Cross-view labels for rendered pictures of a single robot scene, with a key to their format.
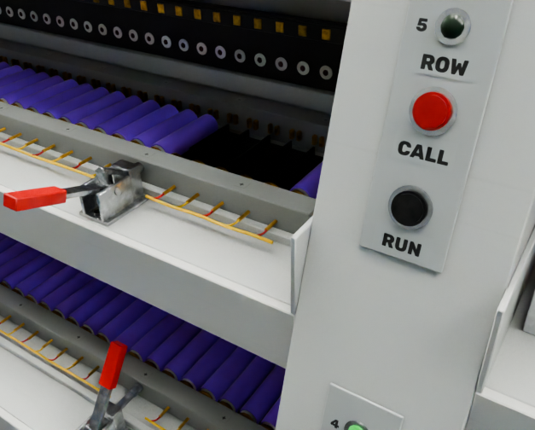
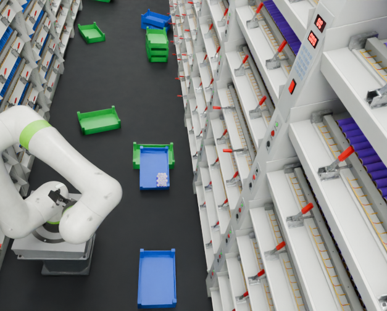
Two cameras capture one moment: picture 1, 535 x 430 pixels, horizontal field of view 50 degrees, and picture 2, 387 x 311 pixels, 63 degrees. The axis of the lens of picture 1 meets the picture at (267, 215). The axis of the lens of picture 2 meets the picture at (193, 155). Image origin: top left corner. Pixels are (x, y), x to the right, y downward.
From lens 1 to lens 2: 0.94 m
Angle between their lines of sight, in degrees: 47
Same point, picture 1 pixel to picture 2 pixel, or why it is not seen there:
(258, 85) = not seen: hidden behind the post
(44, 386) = (230, 169)
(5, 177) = (233, 137)
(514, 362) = (257, 210)
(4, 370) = (226, 161)
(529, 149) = (257, 187)
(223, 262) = (244, 173)
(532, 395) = (253, 213)
